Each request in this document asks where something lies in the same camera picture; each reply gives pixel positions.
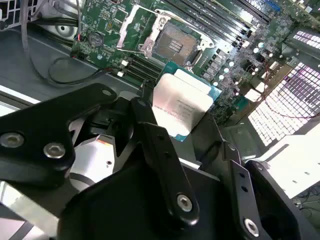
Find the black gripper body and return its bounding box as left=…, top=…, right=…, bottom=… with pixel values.
left=59, top=161, right=241, bottom=240

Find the silver-topped CPU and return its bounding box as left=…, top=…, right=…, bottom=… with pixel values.
left=150, top=60, right=223, bottom=144

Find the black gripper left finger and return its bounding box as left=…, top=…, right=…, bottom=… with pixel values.
left=0, top=83, right=201, bottom=227

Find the metal socket cover frame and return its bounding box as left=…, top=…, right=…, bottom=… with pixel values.
left=115, top=3, right=165, bottom=56

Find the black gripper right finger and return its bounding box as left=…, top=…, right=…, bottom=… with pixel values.
left=193, top=116, right=320, bottom=240

